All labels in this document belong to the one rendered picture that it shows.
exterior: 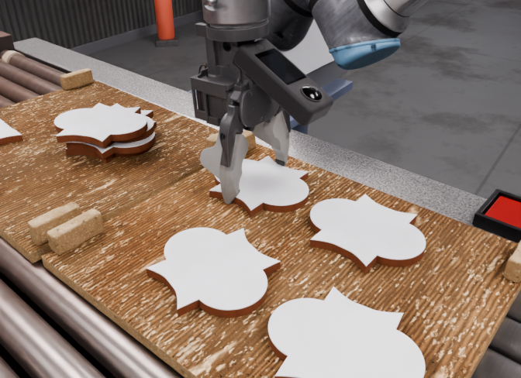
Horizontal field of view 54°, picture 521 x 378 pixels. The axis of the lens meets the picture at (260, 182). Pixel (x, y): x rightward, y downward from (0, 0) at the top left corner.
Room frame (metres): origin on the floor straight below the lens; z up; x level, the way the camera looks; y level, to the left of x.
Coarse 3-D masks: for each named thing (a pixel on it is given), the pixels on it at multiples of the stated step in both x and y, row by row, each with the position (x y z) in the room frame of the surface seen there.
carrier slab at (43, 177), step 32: (64, 96) 0.87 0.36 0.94; (96, 96) 0.87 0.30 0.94; (128, 96) 0.87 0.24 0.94; (32, 128) 0.74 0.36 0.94; (160, 128) 0.74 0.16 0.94; (192, 128) 0.74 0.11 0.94; (0, 160) 0.63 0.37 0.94; (32, 160) 0.63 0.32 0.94; (64, 160) 0.63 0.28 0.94; (96, 160) 0.63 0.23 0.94; (128, 160) 0.63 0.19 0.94; (160, 160) 0.63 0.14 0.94; (192, 160) 0.63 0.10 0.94; (0, 192) 0.55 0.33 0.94; (32, 192) 0.55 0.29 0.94; (64, 192) 0.55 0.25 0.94; (96, 192) 0.55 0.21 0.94; (128, 192) 0.55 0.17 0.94; (0, 224) 0.48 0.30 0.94; (32, 256) 0.43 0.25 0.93
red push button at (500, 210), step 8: (496, 200) 0.54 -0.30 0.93; (504, 200) 0.54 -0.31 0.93; (512, 200) 0.54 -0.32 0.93; (496, 208) 0.52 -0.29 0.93; (504, 208) 0.52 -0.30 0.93; (512, 208) 0.52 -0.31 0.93; (520, 208) 0.52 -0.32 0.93; (496, 216) 0.51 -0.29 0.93; (504, 216) 0.51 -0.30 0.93; (512, 216) 0.51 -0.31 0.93; (520, 216) 0.51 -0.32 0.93; (512, 224) 0.49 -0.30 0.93; (520, 224) 0.49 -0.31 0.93
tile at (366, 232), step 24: (312, 216) 0.48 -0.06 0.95; (336, 216) 0.48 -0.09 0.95; (360, 216) 0.48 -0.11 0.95; (384, 216) 0.48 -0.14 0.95; (408, 216) 0.48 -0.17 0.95; (312, 240) 0.44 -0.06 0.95; (336, 240) 0.44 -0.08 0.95; (360, 240) 0.44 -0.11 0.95; (384, 240) 0.44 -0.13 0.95; (408, 240) 0.44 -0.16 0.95; (360, 264) 0.40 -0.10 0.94; (384, 264) 0.41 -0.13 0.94; (408, 264) 0.41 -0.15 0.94
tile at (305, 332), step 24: (288, 312) 0.33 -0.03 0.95; (312, 312) 0.33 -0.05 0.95; (336, 312) 0.33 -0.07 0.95; (360, 312) 0.33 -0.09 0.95; (384, 312) 0.33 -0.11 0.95; (288, 336) 0.30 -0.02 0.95; (312, 336) 0.30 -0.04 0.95; (336, 336) 0.30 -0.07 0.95; (360, 336) 0.30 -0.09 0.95; (384, 336) 0.30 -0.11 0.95; (288, 360) 0.28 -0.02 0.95; (312, 360) 0.28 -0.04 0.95; (336, 360) 0.28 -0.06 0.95; (360, 360) 0.28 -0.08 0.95; (384, 360) 0.28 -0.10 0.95; (408, 360) 0.28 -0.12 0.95
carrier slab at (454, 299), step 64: (192, 192) 0.55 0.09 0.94; (320, 192) 0.55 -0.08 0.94; (384, 192) 0.55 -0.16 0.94; (64, 256) 0.42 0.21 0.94; (128, 256) 0.42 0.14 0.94; (320, 256) 0.42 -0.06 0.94; (448, 256) 0.42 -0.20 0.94; (128, 320) 0.33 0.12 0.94; (192, 320) 0.33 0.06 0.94; (256, 320) 0.33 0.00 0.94; (448, 320) 0.33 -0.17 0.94
